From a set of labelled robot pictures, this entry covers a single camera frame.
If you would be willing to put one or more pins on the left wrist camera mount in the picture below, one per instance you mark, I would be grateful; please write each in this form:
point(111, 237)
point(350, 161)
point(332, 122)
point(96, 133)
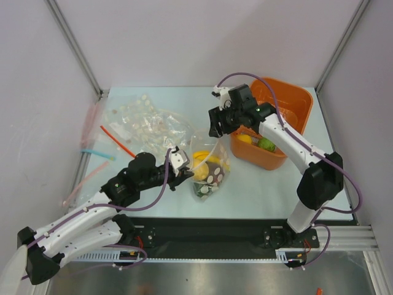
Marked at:
point(178, 159)

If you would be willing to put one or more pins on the aluminium front rail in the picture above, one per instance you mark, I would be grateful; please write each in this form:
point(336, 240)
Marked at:
point(352, 238)

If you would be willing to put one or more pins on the yellow banana bunch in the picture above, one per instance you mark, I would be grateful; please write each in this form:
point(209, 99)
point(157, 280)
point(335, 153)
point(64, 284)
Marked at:
point(201, 155)

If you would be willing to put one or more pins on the orange plastic basket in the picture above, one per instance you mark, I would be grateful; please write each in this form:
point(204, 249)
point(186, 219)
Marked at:
point(295, 105)

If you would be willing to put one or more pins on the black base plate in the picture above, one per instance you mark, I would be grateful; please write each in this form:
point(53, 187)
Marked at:
point(216, 235)

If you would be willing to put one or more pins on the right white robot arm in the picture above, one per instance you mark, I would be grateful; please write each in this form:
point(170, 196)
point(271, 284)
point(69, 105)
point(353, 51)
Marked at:
point(321, 178)

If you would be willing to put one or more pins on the yellow lemon left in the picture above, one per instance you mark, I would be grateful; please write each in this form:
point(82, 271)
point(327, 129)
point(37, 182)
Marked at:
point(245, 138)

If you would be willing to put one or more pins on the dark red apple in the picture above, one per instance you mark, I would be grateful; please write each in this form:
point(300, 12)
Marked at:
point(216, 174)

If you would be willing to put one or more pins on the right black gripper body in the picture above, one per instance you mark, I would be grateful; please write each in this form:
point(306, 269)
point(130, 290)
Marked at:
point(217, 118)

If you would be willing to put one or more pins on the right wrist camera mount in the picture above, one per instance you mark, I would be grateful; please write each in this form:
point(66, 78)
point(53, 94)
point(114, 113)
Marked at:
point(222, 94)

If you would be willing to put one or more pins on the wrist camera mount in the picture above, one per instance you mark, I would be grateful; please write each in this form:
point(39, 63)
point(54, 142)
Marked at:
point(178, 159)
point(222, 94)

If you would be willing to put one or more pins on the clear dotted zip bag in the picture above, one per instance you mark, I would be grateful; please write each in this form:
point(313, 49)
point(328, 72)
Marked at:
point(200, 141)

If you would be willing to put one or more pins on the white slotted cable duct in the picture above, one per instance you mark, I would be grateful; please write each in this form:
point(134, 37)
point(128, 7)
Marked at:
point(127, 256)

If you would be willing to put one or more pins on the green lime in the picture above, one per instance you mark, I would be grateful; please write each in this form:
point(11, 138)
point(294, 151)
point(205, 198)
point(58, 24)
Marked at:
point(266, 144)

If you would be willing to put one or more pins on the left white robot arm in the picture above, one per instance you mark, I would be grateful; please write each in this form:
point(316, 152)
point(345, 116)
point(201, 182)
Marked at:
point(100, 221)

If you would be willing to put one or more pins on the crumpled clear bag middle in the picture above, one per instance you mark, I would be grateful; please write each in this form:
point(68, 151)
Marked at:
point(159, 130)

